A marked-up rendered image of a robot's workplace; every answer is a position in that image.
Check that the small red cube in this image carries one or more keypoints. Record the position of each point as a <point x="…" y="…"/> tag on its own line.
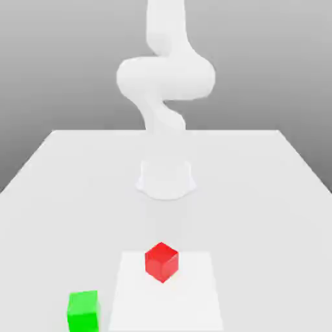
<point x="161" y="262"/>

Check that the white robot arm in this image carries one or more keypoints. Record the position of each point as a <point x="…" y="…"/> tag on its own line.
<point x="166" y="77"/>

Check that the small green cube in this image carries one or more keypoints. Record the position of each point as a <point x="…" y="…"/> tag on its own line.
<point x="83" y="311"/>

